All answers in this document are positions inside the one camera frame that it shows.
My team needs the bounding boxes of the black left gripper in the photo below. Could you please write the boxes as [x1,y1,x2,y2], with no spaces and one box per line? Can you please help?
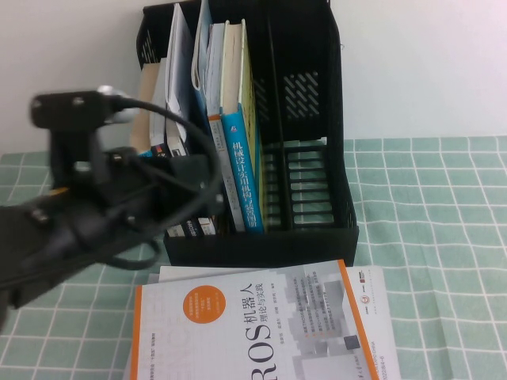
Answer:
[71,146,225,254]

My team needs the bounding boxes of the yellow book with blue spine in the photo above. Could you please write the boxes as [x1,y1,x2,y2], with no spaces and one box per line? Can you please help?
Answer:
[219,18,265,234]

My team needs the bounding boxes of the black and white spine book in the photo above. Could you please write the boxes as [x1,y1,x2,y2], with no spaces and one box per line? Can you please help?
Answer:
[165,112,218,237]

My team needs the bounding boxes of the white book with orange stripe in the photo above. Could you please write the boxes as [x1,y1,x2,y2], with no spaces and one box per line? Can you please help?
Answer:
[204,22,246,233]

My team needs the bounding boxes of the cyan spine book, beige pages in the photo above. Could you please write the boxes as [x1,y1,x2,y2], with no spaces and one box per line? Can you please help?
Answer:
[129,63,167,158]

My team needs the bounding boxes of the white orange ROS robot book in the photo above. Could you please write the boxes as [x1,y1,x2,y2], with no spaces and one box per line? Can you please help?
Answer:
[130,259,381,380]

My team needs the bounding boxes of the black plastic book holder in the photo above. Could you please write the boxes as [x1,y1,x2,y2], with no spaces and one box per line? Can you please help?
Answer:
[134,0,360,267]

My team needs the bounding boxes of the thin white paper booklet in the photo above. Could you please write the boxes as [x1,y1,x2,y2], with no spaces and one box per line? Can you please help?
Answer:
[165,2,195,143]

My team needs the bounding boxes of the thin blue cover booklet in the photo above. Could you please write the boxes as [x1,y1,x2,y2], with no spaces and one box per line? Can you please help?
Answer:
[191,0,237,233]

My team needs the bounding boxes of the white brochure with logos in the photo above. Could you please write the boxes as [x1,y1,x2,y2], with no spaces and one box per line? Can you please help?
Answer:
[122,264,397,380]

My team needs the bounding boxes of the green checked tablecloth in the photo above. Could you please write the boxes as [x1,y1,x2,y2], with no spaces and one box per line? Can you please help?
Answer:
[0,136,507,380]

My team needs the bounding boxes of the black left camera cable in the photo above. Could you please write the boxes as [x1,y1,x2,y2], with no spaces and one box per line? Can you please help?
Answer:
[105,94,225,271]

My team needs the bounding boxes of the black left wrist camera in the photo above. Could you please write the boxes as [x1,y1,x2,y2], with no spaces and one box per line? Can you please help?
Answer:
[29,85,138,187]

